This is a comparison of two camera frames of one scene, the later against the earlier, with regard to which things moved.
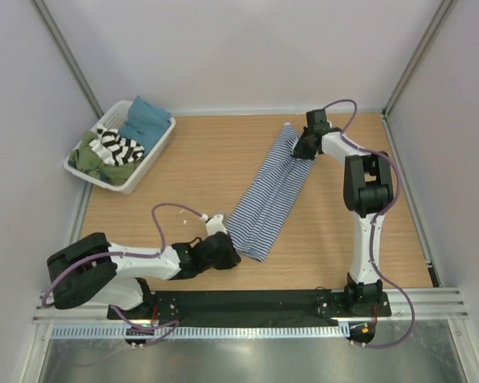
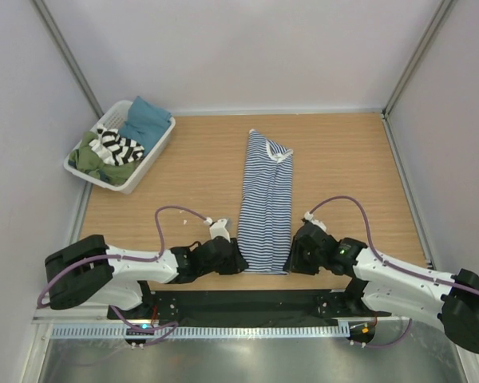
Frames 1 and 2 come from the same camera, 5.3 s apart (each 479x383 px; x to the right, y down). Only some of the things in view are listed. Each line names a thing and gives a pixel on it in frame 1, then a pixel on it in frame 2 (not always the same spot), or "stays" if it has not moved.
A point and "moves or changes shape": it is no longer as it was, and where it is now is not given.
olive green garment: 86,159 stays
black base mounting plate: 189,306 stays
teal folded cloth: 145,124 stays
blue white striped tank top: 259,220 moves or changes shape
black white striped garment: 115,150 stays
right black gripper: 299,152 → 294,262
